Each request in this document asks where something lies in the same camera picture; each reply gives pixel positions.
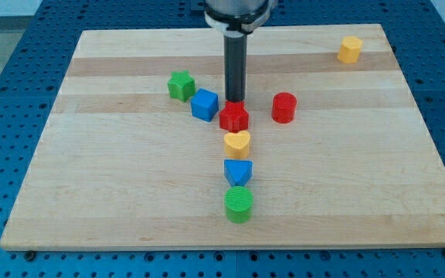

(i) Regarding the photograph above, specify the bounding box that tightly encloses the yellow heart block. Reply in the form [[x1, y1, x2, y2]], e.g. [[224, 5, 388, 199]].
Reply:
[[223, 131, 251, 159]]

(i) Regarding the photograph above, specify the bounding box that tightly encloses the yellow hexagon block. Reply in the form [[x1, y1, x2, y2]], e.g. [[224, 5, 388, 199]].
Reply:
[[337, 36, 363, 63]]

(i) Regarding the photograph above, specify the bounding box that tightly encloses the blue cube block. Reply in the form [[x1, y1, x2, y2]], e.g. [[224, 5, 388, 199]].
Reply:
[[190, 88, 219, 122]]

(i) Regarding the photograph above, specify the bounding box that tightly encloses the light wooden board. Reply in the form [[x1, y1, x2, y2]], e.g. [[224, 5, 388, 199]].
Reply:
[[0, 24, 445, 251]]

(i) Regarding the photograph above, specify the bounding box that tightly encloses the red cylinder block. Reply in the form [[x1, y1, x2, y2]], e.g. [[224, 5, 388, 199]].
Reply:
[[271, 92, 297, 124]]

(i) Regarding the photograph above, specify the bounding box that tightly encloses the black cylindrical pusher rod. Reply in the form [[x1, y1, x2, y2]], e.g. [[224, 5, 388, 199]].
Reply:
[[224, 36, 246, 103]]

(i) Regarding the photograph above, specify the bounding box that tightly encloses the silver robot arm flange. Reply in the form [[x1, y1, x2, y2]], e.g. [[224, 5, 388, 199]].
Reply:
[[204, 0, 277, 38]]

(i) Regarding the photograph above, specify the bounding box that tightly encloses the red star block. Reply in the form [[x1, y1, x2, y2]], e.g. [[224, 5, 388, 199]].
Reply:
[[219, 100, 250, 133]]

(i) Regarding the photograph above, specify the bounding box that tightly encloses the green cylinder block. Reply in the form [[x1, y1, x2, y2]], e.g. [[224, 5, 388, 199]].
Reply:
[[224, 186, 253, 223]]

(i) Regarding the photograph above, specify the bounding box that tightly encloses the blue triangle block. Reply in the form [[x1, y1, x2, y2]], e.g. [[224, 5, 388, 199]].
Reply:
[[223, 159, 253, 187]]

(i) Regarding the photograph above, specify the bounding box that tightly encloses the green star block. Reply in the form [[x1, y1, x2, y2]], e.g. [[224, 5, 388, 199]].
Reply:
[[168, 70, 195, 102]]

